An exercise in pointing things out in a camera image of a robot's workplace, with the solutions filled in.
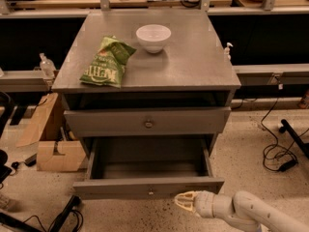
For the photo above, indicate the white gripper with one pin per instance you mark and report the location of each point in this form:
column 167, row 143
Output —
column 206, row 204

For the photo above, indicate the grey drawer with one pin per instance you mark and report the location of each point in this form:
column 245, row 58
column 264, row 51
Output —
column 152, row 121
column 147, row 167

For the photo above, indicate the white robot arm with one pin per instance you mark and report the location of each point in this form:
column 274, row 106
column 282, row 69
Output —
column 243, row 211

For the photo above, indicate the grey wooden drawer cabinet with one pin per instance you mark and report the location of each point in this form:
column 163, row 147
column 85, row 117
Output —
column 191, row 71

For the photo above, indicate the black bar on floor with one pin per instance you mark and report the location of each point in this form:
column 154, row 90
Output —
column 61, row 218

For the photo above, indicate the black metal stand leg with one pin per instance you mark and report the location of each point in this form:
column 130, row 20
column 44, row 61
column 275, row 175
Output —
column 304, row 147

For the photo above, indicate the brown cardboard box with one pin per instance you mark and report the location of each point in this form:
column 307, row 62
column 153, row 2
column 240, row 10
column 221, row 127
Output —
column 47, row 128

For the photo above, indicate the small white pump bottle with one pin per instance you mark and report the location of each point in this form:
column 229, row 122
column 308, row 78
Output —
column 227, row 50

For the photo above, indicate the green chip bag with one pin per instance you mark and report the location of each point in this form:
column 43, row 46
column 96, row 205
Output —
column 109, row 64

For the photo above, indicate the white ceramic bowl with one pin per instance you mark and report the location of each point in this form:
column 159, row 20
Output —
column 153, row 37

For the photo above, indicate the clear plastic bottle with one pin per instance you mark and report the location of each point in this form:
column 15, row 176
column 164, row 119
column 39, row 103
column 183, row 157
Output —
column 47, row 66

